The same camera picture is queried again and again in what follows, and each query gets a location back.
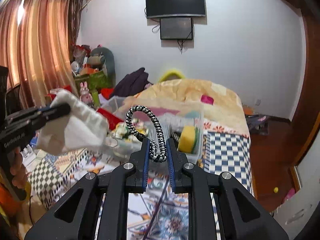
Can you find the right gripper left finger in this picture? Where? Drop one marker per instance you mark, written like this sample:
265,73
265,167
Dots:
130,177

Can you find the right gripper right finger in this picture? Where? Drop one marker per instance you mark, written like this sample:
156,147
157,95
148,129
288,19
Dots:
186,177

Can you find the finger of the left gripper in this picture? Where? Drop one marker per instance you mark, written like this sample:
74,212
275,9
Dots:
50,113
24,113

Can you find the white drawstring pouch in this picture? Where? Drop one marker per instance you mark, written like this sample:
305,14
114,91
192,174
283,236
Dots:
83,127

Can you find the yellow floral scrunchie cloth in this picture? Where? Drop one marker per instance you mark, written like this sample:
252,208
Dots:
122,132

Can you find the black hat with silver chains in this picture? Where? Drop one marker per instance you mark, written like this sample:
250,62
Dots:
172,126

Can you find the person's left hand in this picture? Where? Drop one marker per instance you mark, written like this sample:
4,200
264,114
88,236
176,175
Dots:
18,170

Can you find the yellow green sponge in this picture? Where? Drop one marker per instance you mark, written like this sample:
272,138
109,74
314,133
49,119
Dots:
188,139

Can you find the pink rabbit doll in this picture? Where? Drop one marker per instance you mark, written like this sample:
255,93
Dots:
85,95

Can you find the clear plastic storage bin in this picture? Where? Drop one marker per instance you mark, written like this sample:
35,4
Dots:
192,115

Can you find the red velvet pouch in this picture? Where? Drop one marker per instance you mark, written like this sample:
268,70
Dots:
112,119

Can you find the green gift box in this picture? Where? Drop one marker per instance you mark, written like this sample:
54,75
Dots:
96,81

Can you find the beige blanket on bed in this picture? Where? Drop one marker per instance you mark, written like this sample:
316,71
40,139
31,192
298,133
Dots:
222,107

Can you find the grey plush toy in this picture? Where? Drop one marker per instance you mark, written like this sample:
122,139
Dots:
103,59

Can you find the orange striped curtain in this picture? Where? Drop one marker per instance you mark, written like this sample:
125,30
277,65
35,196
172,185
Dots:
37,42

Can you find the dark purple garment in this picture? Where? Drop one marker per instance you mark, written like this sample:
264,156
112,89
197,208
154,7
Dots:
132,84

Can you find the yellow plush headband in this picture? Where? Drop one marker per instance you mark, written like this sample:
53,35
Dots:
172,74

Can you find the small wall monitor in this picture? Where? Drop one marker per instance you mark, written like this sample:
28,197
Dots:
176,28

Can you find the large black wall television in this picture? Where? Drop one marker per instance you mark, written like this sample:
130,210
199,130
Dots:
175,8

